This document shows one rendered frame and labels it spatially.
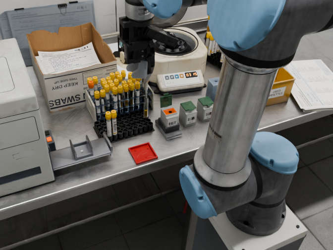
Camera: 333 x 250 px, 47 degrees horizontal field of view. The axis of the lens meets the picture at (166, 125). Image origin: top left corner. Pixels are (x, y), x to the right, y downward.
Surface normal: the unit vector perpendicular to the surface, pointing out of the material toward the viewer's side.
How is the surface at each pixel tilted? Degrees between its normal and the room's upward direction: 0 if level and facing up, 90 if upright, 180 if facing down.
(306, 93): 1
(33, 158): 90
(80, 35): 88
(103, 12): 90
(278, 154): 8
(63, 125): 0
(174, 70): 90
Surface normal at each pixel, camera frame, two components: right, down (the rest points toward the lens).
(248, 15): -0.88, 0.16
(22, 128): 0.43, 0.62
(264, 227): 0.08, 0.40
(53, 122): 0.05, -0.75
